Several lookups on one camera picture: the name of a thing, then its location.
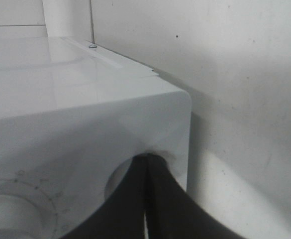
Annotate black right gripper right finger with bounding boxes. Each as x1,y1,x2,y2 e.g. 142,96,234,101
145,153,241,239

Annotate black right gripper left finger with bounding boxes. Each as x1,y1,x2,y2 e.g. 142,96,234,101
63,154,147,239

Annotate round white door button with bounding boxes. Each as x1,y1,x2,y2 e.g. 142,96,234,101
104,158,132,200

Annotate white microwave oven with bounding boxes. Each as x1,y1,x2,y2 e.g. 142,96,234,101
0,37,192,239

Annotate lower white microwave knob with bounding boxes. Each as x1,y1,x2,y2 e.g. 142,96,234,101
0,194,57,239

